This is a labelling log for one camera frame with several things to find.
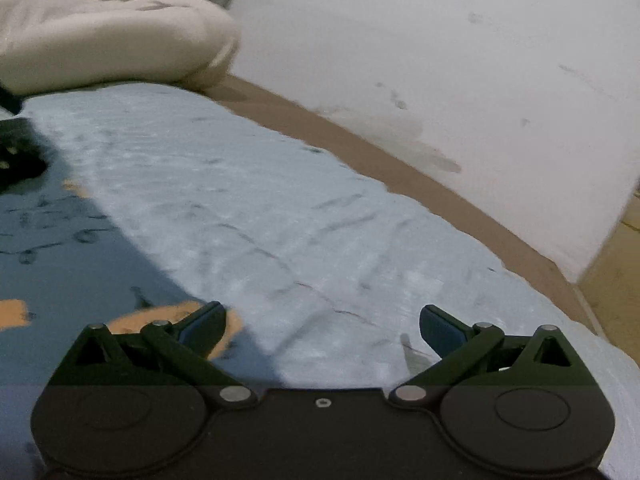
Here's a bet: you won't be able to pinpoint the blue pants with orange cars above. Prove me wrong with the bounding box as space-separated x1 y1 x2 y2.
0 179 281 391

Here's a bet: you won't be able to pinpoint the cream quilted comforter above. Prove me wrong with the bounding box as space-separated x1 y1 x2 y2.
1 0 241 96

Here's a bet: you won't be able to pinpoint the light blue bed sheet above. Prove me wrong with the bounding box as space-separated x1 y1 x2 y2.
24 84 639 479

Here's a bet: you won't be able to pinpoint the brown wooden bed frame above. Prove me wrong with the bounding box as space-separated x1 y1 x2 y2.
204 76 599 333

